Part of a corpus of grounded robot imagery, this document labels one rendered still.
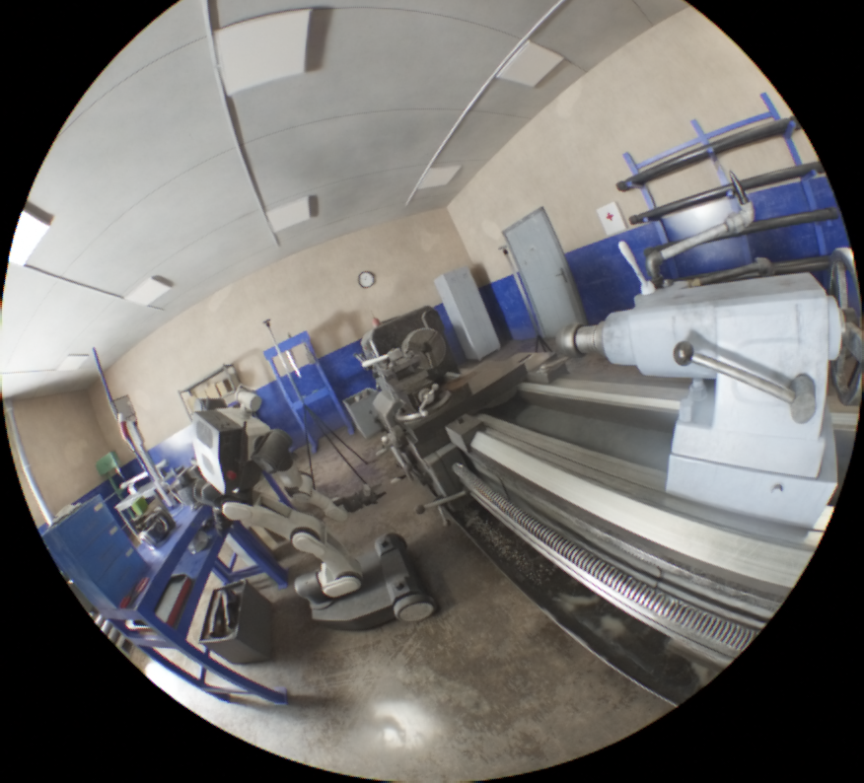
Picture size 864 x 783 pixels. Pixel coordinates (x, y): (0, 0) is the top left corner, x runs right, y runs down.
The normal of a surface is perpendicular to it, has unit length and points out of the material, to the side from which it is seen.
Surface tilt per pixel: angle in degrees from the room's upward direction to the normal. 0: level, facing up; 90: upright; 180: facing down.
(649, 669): 0
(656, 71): 90
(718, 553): 36
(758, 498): 90
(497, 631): 0
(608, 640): 0
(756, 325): 82
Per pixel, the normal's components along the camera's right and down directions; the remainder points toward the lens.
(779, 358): -0.92, 0.18
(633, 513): -0.81, -0.49
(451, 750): -0.40, -0.91
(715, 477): -0.84, 0.42
